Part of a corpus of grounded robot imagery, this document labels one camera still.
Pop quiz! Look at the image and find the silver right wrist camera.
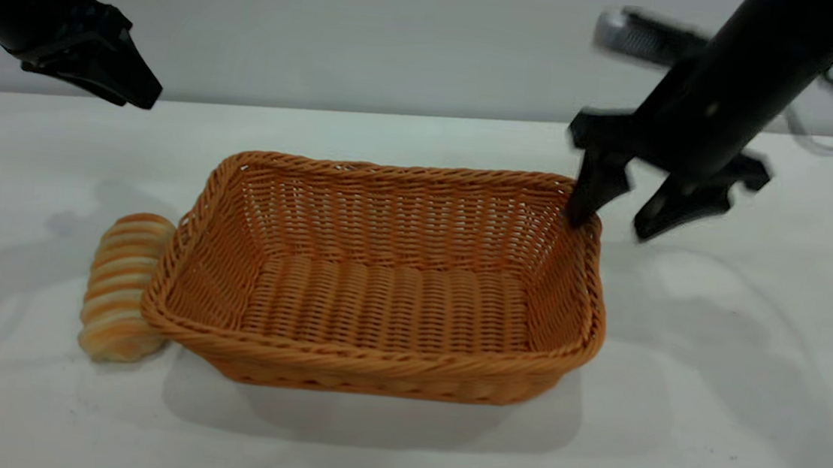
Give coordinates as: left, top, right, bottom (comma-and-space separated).
591, 4, 714, 70

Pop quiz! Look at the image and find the orange woven wicker basket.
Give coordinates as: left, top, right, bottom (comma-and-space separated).
135, 138, 620, 417

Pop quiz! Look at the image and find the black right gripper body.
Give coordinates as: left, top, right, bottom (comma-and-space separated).
563, 48, 783, 196

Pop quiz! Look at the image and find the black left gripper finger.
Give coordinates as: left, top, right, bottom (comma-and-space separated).
105, 26, 169, 112
17, 41, 135, 109

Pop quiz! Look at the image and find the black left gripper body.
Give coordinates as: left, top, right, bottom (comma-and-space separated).
0, 0, 137, 83

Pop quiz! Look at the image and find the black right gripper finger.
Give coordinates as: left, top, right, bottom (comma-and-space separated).
565, 148, 635, 234
631, 174, 735, 250

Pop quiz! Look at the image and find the striped orange cream bread roll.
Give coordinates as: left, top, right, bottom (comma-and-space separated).
76, 208, 180, 368

